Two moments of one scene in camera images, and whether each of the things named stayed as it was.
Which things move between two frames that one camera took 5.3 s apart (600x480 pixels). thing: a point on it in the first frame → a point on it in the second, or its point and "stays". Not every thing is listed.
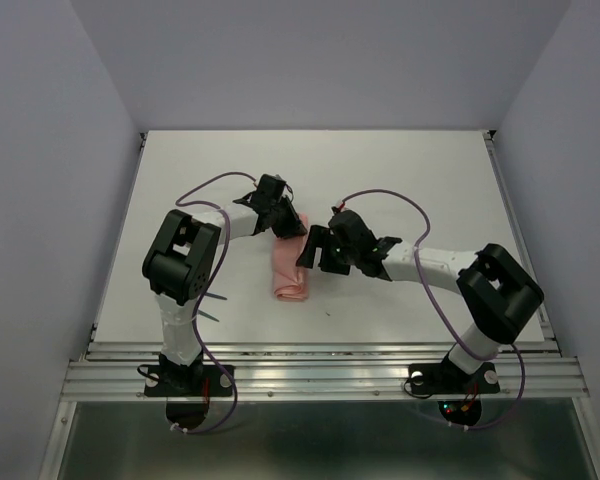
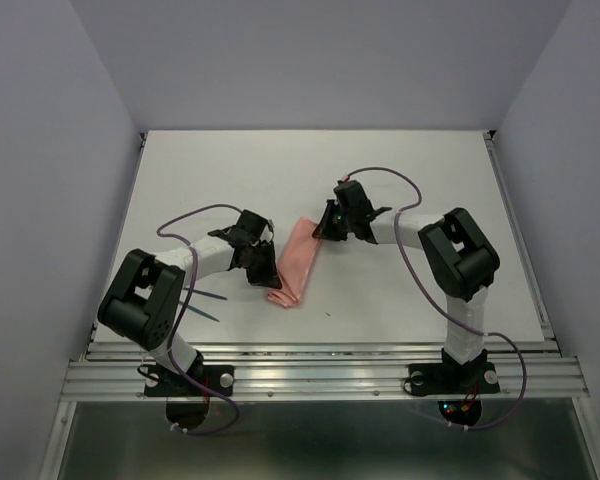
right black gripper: [315, 239] → [325, 228]
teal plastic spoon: [208, 315] stays
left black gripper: [294, 226] → [269, 276]
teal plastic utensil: [215, 295] stays
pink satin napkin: [290, 281] stays
